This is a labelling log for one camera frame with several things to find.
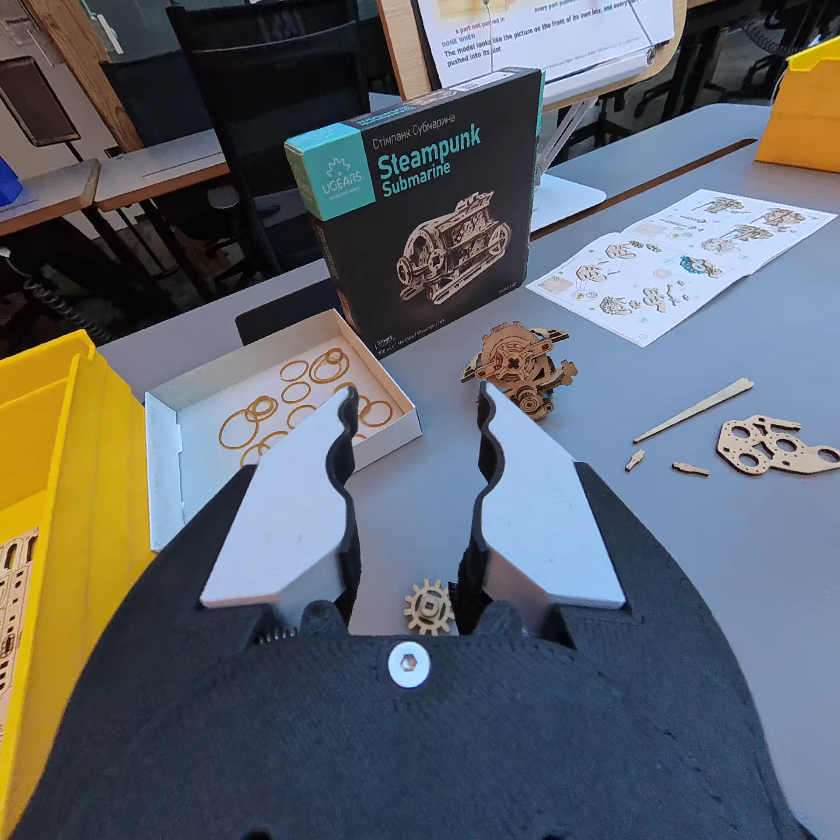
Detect yellow plastic bin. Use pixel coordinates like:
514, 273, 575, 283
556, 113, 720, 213
0, 330, 158, 834
755, 36, 840, 181

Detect open instruction booklet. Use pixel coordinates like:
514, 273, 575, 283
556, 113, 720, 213
525, 189, 840, 347

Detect wood-edged grey table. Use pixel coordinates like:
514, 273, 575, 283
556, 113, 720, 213
0, 159, 101, 237
95, 128, 231, 211

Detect instruction sheet on stand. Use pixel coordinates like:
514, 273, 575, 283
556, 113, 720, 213
377, 0, 689, 112

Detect pointed wooden stick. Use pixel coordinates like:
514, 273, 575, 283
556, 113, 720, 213
633, 378, 754, 444

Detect dark framed panel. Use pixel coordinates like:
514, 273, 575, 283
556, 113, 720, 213
0, 56, 81, 147

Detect wooden gear with square hole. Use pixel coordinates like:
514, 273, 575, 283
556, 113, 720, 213
403, 579, 455, 636

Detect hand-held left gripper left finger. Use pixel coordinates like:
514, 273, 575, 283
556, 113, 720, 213
199, 386, 362, 627

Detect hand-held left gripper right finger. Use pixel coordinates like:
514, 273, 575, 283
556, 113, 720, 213
456, 381, 627, 641

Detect wooden gear model assembly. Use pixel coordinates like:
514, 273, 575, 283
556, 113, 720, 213
461, 322, 580, 422

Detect black model kit box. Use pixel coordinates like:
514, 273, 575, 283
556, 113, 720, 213
284, 67, 544, 358

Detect laser-cut wooden sheet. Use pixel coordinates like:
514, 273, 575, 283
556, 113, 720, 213
0, 528, 40, 723

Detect pile of tan rubber bands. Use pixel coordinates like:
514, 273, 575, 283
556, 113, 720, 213
218, 348, 395, 468

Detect white cardboard tray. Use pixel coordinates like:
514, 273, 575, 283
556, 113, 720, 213
144, 308, 422, 552

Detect white printed instruction sheet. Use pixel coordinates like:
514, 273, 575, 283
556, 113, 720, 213
416, 0, 677, 89

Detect perforated wooden plate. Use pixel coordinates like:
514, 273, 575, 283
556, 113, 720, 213
717, 415, 840, 478

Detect black coiled cable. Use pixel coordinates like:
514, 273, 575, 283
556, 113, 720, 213
20, 272, 116, 345

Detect black chair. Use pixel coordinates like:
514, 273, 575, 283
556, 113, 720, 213
167, 0, 371, 277

